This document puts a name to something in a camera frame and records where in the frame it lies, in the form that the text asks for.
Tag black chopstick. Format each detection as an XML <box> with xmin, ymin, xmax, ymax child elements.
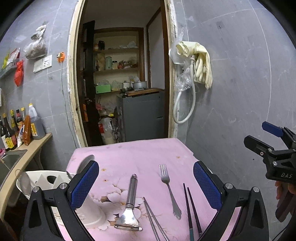
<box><xmin>187</xmin><ymin>187</ymin><xmax>203</xmax><ymax>237</ymax></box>
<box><xmin>183</xmin><ymin>184</ymin><xmax>194</xmax><ymax>241</ymax></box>

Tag steel fork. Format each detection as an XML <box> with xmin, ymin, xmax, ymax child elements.
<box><xmin>159</xmin><ymin>164</ymin><xmax>182</xmax><ymax>220</ymax></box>

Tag steel peeler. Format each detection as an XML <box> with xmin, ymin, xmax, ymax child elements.
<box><xmin>114</xmin><ymin>174</ymin><xmax>142</xmax><ymax>232</ymax></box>

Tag steel spoon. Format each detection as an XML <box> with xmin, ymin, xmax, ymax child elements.
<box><xmin>76</xmin><ymin>155</ymin><xmax>94</xmax><ymax>174</ymax></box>

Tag person's right hand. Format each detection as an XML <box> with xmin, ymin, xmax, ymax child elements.
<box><xmin>275</xmin><ymin>181</ymin><xmax>290</xmax><ymax>200</ymax></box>

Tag white plastic utensil holder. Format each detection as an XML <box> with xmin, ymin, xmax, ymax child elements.
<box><xmin>16</xmin><ymin>162</ymin><xmax>106</xmax><ymax>228</ymax></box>

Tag steel sink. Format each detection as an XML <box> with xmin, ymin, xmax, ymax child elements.
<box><xmin>0</xmin><ymin>150</ymin><xmax>27</xmax><ymax>186</ymax></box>

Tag beige countertop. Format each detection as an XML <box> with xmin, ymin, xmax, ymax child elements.
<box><xmin>1</xmin><ymin>133</ymin><xmax>52</xmax><ymax>220</ymax></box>

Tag dark sauce bottle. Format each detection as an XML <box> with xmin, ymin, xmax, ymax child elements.
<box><xmin>3</xmin><ymin>113</ymin><xmax>17</xmax><ymax>150</ymax></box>

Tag cream rubber gloves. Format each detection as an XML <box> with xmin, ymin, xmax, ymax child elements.
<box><xmin>176</xmin><ymin>41</ymin><xmax>213</xmax><ymax>89</ymax></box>

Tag large soy sauce jug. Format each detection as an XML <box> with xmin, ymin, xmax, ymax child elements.
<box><xmin>28</xmin><ymin>103</ymin><xmax>45</xmax><ymax>140</ymax></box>

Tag orange snack packet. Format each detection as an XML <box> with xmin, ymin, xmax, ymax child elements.
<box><xmin>23</xmin><ymin>115</ymin><xmax>31</xmax><ymax>146</ymax></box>

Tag clear plastic bag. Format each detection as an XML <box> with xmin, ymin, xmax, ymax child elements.
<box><xmin>169</xmin><ymin>26</ymin><xmax>192</xmax><ymax>92</ymax></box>

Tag pink floral tablecloth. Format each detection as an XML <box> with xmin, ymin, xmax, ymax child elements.
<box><xmin>67</xmin><ymin>138</ymin><xmax>216</xmax><ymax>240</ymax></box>

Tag grey metal cabinet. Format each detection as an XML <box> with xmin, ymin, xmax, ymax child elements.
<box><xmin>116</xmin><ymin>90</ymin><xmax>165</xmax><ymax>142</ymax></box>

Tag grey pot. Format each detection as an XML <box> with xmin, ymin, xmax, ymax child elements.
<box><xmin>132</xmin><ymin>81</ymin><xmax>147</xmax><ymax>91</ymax></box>

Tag red plastic bag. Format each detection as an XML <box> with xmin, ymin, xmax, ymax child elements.
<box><xmin>14</xmin><ymin>60</ymin><xmax>24</xmax><ymax>87</ymax></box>

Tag green box on shelf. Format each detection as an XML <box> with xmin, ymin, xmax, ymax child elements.
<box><xmin>95</xmin><ymin>84</ymin><xmax>111</xmax><ymax>94</ymax></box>

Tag hanging bag of spices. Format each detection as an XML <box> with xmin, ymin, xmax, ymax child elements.
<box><xmin>23</xmin><ymin>24</ymin><xmax>47</xmax><ymax>59</ymax></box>

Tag white hose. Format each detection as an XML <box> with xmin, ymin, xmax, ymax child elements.
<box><xmin>172</xmin><ymin>58</ymin><xmax>197</xmax><ymax>125</ymax></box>

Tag white wall socket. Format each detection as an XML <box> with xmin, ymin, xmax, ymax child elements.
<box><xmin>33</xmin><ymin>55</ymin><xmax>52</xmax><ymax>73</ymax></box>

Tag wall wire basket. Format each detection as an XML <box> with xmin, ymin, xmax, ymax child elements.
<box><xmin>0</xmin><ymin>58</ymin><xmax>20</xmax><ymax>79</ymax></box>

